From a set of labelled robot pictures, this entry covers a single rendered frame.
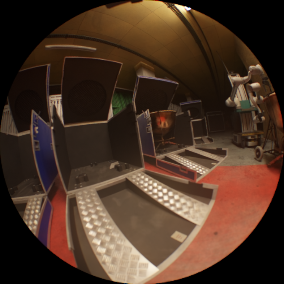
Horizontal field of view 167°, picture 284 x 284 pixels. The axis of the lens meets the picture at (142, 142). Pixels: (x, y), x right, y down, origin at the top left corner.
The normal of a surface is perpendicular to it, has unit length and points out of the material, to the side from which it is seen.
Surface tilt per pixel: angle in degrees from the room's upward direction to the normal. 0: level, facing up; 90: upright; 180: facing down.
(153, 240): 1
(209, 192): 90
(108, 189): 91
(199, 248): 0
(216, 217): 0
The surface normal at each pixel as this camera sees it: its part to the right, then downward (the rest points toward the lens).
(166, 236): -0.14, -0.99
